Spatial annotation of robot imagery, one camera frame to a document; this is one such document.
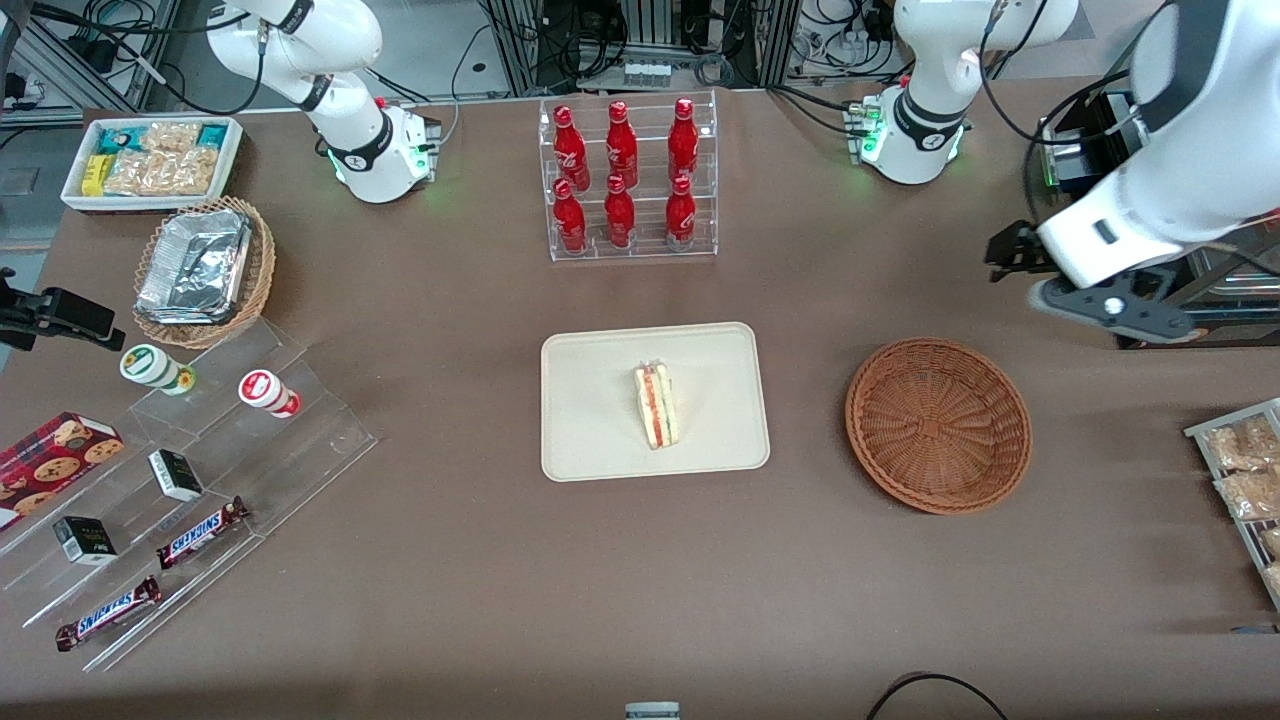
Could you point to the yellow snack packet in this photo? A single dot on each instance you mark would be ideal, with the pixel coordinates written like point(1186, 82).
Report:
point(96, 175)

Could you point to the round brown wicker basket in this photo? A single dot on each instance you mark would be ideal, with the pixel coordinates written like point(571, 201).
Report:
point(940, 430)

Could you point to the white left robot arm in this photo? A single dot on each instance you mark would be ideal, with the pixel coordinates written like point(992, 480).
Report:
point(1190, 170)

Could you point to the small black carton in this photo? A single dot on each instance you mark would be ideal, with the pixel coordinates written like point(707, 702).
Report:
point(85, 540)
point(175, 475)

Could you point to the clear acrylic bottle rack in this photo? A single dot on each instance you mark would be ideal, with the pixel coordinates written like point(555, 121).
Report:
point(645, 250)

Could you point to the beige plastic tray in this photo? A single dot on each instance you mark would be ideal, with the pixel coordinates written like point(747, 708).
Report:
point(590, 400)

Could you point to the light wicker basket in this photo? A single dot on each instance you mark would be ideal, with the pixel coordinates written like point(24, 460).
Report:
point(262, 270)

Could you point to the clear bag of crackers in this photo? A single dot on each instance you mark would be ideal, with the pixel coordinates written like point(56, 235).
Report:
point(160, 172)
point(170, 136)

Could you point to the small grey box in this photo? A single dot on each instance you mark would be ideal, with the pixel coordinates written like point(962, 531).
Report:
point(652, 711)

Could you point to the red cookie box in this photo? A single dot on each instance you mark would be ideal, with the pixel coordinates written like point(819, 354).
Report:
point(50, 460)

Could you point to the grey device with green light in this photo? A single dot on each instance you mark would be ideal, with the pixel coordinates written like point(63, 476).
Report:
point(1062, 155)

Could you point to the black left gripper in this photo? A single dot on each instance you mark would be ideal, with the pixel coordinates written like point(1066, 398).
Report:
point(1014, 249)

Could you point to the red cola bottle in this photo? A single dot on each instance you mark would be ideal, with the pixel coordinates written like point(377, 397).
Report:
point(683, 145)
point(619, 218)
point(680, 215)
point(621, 148)
point(571, 150)
point(569, 220)

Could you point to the Snickers bar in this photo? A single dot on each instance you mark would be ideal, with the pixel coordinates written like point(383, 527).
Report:
point(108, 613)
point(200, 532)

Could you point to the clear bag of pastry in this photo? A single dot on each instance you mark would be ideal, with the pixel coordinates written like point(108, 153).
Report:
point(1250, 493)
point(1245, 445)

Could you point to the black food warmer appliance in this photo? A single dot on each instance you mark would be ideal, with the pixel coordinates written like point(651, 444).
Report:
point(1240, 320)

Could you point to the white rectangular snack bin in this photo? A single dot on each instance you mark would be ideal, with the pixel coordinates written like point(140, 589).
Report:
point(232, 160)

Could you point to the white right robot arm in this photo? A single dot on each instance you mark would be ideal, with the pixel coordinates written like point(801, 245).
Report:
point(330, 60)

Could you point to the grey wrist camera black bracket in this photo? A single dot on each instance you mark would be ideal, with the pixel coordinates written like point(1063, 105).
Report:
point(1130, 310)

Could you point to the green lid yogurt cup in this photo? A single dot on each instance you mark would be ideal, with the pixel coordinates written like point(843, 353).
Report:
point(150, 365)

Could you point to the red lid yogurt cup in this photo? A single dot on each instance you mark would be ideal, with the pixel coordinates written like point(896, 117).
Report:
point(262, 388)

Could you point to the triangular sandwich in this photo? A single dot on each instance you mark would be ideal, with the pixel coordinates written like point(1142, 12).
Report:
point(657, 410)

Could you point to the clear acrylic stepped shelf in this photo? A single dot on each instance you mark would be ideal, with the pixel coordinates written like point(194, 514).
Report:
point(280, 450)

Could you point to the aluminium frame rack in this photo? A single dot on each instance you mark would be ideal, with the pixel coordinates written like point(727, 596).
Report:
point(520, 40)

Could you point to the aluminium foil container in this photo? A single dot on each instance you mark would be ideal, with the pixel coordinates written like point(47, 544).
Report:
point(195, 265)

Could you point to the teal snack packet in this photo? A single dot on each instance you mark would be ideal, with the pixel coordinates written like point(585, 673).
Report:
point(212, 134)
point(115, 140)

